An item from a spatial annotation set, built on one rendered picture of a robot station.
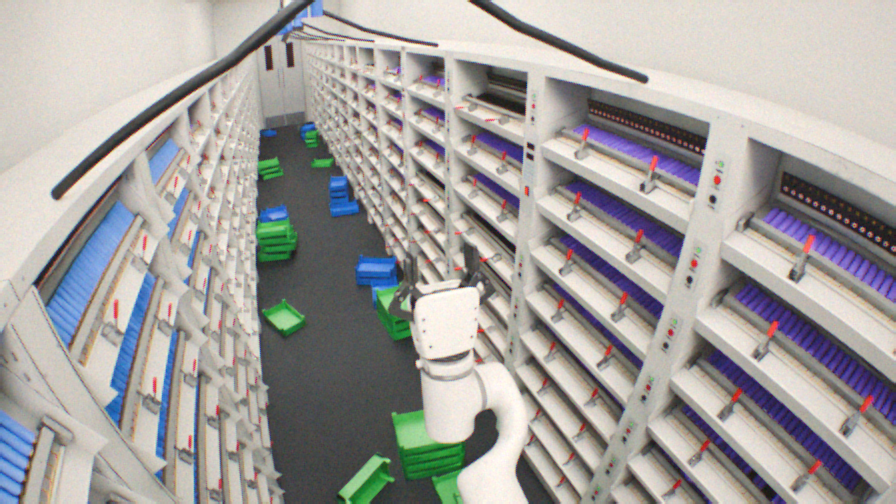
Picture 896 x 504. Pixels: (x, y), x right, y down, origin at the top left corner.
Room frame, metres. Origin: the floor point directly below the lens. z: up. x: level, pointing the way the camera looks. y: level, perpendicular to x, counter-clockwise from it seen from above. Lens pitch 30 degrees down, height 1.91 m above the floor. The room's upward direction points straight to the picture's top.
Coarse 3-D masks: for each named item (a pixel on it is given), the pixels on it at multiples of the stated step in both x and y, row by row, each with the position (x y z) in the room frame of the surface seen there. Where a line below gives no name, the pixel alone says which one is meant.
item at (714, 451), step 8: (680, 416) 0.65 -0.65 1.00; (688, 424) 0.62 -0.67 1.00; (696, 432) 0.59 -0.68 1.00; (704, 440) 0.55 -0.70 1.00; (712, 448) 0.52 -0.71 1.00; (712, 456) 0.51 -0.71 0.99; (720, 456) 0.49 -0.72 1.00; (728, 464) 0.46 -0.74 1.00; (736, 472) 0.43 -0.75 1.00; (744, 480) 0.40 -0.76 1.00; (744, 488) 0.39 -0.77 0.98; (752, 488) 0.37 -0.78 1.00; (744, 496) 0.36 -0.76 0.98; (752, 496) 0.35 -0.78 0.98; (760, 496) 0.34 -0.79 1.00
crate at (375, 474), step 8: (376, 456) 1.08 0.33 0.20; (384, 456) 1.09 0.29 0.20; (368, 464) 1.04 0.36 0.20; (376, 464) 1.04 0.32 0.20; (384, 464) 1.09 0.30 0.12; (360, 472) 0.99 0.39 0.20; (368, 472) 0.99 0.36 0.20; (376, 472) 1.07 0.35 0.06; (384, 472) 1.09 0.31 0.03; (352, 480) 0.94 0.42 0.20; (360, 480) 0.95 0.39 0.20; (368, 480) 1.02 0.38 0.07; (376, 480) 1.06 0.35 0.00; (384, 480) 1.06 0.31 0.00; (392, 480) 1.06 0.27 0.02; (344, 488) 0.90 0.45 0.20; (352, 488) 0.90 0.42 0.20; (360, 488) 0.97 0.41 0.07; (368, 488) 1.01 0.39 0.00; (376, 488) 1.01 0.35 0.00; (336, 496) 0.85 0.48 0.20; (344, 496) 0.86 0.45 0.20; (352, 496) 0.92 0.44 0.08; (360, 496) 0.96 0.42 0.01; (368, 496) 0.96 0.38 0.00
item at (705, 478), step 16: (672, 400) 0.70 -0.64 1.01; (656, 416) 0.68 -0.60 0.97; (672, 416) 0.67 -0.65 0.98; (656, 432) 0.64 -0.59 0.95; (672, 432) 0.62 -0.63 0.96; (688, 432) 0.61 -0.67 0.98; (672, 448) 0.58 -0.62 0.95; (688, 448) 0.56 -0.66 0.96; (704, 464) 0.50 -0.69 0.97; (720, 464) 0.48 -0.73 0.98; (704, 480) 0.45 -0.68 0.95; (720, 480) 0.44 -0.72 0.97; (736, 480) 0.42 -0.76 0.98; (720, 496) 0.39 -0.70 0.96; (736, 496) 0.37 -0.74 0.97
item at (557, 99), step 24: (528, 72) 1.40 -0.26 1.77; (528, 96) 1.40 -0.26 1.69; (552, 96) 1.33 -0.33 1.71; (576, 96) 1.37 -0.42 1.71; (528, 120) 1.39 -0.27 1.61; (552, 120) 1.34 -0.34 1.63; (552, 168) 1.34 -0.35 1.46; (528, 216) 1.35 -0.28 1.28; (528, 240) 1.33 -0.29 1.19; (528, 264) 1.32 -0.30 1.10; (528, 312) 1.33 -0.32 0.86; (504, 360) 1.40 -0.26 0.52
